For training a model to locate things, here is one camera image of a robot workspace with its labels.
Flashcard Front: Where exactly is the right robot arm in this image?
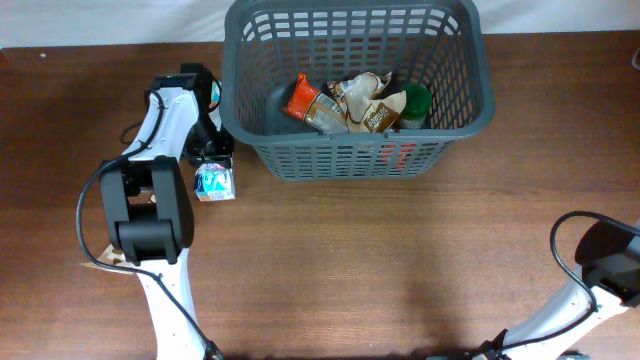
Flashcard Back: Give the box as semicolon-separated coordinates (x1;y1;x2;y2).
469;219;639;360

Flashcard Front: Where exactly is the green lidded jar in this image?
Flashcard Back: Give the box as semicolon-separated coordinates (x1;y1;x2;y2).
397;84;433;129

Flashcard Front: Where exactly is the Kleenex tissue multipack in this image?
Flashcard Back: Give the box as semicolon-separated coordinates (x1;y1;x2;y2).
193;79;236;203

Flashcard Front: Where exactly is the orange spaghetti pasta packet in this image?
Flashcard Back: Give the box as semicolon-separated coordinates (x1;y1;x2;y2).
282;73;372;134

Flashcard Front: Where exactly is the white rice pouch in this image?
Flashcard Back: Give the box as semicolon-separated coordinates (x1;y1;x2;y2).
326;72;407;133

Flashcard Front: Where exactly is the brown snack pouch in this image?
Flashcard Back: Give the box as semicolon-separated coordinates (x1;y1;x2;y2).
80;194;157;274

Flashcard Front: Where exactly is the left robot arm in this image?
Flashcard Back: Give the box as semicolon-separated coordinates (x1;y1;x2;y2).
95;63;234;359

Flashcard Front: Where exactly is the grey plastic shopping basket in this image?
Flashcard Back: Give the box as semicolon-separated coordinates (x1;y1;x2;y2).
220;0;495;181

